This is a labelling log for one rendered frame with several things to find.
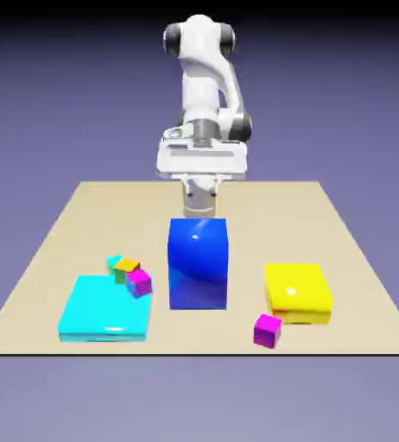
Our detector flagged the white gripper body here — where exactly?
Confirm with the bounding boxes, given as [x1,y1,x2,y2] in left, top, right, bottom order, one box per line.
[155,136,249,181]

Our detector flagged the small orange cube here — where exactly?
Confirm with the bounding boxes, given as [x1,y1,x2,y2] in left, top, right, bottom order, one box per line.
[112,257,142,285]

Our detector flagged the small cyan cube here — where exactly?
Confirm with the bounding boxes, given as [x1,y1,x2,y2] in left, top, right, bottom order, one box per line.
[105,255,124,276]

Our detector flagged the small magenta cube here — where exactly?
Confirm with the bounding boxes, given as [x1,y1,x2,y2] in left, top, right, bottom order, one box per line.
[125,268,153,299]
[253,313,284,350]

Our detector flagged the large blue box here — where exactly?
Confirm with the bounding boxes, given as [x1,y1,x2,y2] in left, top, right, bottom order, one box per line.
[167,217,229,311]

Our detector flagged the large yellow box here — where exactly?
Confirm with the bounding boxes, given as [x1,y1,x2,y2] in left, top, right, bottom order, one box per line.
[263,262,334,326]

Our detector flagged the large cyan box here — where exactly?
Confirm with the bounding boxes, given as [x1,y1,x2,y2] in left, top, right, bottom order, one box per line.
[57,275,153,344]

